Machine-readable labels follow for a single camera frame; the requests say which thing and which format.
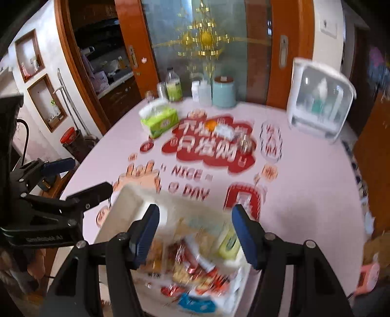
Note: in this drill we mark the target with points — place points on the small glass cup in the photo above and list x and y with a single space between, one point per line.
246 144

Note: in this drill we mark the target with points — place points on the red lid trash can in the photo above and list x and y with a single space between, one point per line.
68 135

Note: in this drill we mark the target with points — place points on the white bottle sterilizer appliance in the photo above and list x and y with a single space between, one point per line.
320 103

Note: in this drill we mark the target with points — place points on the green tissue box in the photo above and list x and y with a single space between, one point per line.
160 122

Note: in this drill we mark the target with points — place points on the blue snack packet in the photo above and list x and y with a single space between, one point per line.
195 303

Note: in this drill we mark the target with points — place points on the orange cake packet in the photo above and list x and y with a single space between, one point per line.
219 129

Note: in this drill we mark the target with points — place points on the small glass jar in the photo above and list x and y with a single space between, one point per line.
149 97

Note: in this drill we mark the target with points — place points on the white plastic bottle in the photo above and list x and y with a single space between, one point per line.
204 94

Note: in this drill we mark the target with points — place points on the small white pill bottle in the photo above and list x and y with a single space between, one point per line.
195 91

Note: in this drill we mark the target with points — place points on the green label plastic bottle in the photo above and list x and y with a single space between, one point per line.
173 90

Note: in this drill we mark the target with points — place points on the white storage bin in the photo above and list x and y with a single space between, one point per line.
131 201

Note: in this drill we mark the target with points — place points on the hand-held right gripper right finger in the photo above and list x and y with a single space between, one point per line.
243 236

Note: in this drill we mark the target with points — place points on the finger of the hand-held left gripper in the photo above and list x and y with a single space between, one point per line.
97 192
58 166

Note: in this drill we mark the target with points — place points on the kitchen counter cabinet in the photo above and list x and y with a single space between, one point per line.
120 97

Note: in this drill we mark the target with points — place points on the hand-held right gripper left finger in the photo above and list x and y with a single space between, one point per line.
146 240

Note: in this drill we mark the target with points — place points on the pink plastic stool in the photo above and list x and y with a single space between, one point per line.
368 279

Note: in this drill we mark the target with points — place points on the glass sliding door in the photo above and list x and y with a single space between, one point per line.
198 39

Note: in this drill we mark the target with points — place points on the light blue canister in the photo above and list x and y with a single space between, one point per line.
224 93

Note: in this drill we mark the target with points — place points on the white wall switch plate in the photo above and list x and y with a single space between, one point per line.
328 28

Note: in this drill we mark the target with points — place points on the wooden framed wall niche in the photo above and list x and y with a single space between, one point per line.
47 102
30 55

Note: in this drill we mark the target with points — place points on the pile of mixed snack wrappers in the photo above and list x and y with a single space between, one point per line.
195 265

